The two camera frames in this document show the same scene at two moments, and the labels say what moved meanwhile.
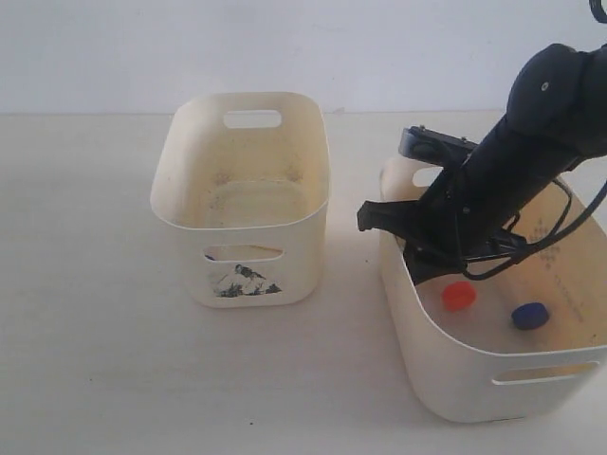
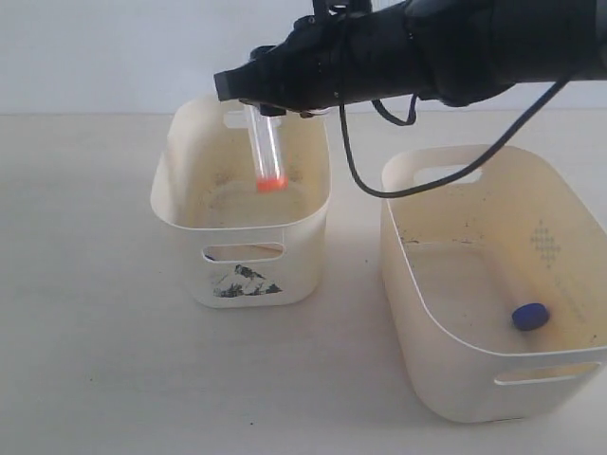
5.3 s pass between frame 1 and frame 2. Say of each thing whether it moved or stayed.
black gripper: moved
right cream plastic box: stayed
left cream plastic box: stayed
